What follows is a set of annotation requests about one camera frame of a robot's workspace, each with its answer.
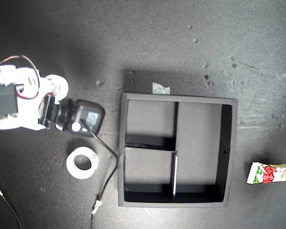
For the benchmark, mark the green printed snack bar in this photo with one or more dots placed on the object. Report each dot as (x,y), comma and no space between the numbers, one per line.
(267,173)

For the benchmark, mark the black tray with wells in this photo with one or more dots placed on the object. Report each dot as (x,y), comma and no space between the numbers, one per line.
(147,167)

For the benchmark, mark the white tape roll with tab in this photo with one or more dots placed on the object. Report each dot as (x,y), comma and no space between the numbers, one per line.
(70,167)

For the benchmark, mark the torn white tape piece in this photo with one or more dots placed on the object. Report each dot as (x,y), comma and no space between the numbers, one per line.
(160,88)

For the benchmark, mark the white tape roll green core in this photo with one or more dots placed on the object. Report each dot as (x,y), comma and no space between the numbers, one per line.
(63,86)

